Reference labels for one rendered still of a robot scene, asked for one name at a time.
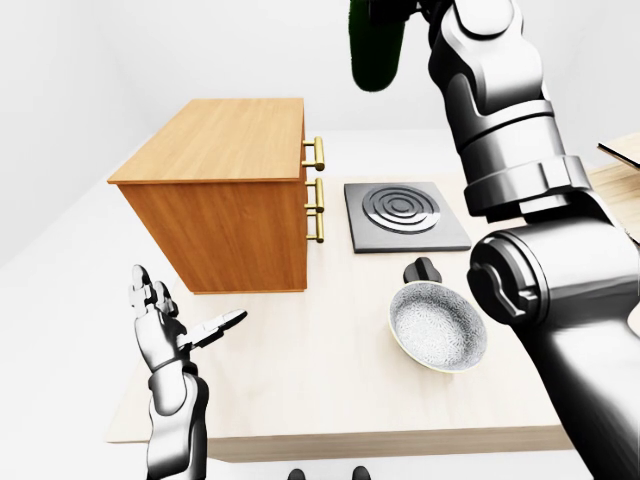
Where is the round black stove knob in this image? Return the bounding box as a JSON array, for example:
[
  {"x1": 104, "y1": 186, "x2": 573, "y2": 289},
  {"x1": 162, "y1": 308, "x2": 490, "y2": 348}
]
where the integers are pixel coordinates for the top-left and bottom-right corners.
[{"x1": 403, "y1": 255, "x2": 443, "y2": 286}]

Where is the brass drawer handle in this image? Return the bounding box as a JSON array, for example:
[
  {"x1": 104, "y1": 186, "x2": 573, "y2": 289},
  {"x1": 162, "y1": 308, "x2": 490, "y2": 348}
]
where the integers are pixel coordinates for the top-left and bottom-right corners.
[
  {"x1": 301, "y1": 135, "x2": 327, "y2": 173},
  {"x1": 305, "y1": 209, "x2": 326, "y2": 245},
  {"x1": 303, "y1": 176, "x2": 326, "y2": 212}
]

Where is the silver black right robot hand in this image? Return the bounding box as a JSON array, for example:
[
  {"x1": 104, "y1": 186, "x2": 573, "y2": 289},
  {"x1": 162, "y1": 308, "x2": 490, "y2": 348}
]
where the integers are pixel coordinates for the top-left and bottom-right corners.
[{"x1": 363, "y1": 0, "x2": 454, "y2": 30}]

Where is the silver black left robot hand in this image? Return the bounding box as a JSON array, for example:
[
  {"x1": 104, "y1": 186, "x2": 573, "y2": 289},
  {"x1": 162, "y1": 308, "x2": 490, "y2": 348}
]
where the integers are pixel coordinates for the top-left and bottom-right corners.
[{"x1": 127, "y1": 263, "x2": 249, "y2": 373}]

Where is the wooden cabinet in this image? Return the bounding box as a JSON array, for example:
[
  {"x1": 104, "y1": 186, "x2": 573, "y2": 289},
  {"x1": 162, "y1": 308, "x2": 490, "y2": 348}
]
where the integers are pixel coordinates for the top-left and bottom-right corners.
[{"x1": 106, "y1": 97, "x2": 309, "y2": 296}]

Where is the dark green wine bottle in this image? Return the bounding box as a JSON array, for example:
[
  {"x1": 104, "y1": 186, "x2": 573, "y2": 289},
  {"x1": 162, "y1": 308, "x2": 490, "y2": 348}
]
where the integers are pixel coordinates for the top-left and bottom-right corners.
[{"x1": 347, "y1": 0, "x2": 406, "y2": 94}]

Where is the flat dark stove plate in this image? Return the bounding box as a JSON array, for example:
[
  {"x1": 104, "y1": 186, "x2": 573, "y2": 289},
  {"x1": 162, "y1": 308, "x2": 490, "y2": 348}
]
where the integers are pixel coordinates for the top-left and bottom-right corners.
[{"x1": 343, "y1": 181, "x2": 473, "y2": 255}]

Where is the grey patterned bowl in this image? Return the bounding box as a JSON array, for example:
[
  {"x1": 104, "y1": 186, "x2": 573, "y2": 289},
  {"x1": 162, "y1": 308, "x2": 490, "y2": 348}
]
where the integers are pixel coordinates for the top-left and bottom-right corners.
[{"x1": 388, "y1": 280, "x2": 489, "y2": 378}]

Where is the pale wooden slat tray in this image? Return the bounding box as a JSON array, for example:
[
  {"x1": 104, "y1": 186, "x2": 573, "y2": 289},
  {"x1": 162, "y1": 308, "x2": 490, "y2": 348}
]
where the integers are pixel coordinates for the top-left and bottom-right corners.
[{"x1": 585, "y1": 131, "x2": 640, "y2": 247}]

